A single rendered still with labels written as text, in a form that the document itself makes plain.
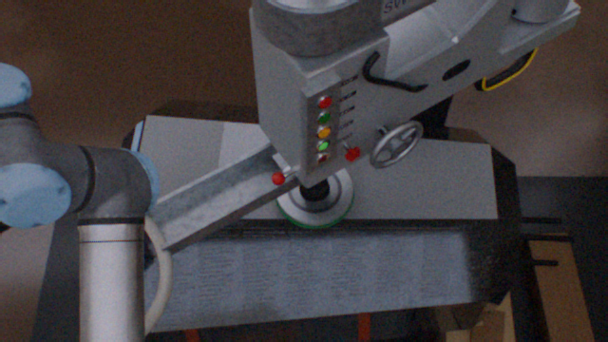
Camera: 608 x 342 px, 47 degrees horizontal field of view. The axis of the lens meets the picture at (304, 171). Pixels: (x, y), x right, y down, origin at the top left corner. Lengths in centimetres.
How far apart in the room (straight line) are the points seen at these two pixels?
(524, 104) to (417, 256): 154
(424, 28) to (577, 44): 217
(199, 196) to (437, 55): 65
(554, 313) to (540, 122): 96
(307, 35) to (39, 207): 58
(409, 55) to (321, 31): 36
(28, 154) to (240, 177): 91
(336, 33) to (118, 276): 59
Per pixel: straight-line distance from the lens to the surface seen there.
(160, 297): 157
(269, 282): 204
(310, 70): 133
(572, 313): 284
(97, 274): 98
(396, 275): 205
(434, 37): 161
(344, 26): 128
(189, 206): 172
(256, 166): 176
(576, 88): 355
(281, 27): 127
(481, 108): 335
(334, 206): 193
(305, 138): 145
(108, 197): 97
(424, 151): 211
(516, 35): 187
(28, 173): 89
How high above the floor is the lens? 262
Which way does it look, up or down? 59 degrees down
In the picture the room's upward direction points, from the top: straight up
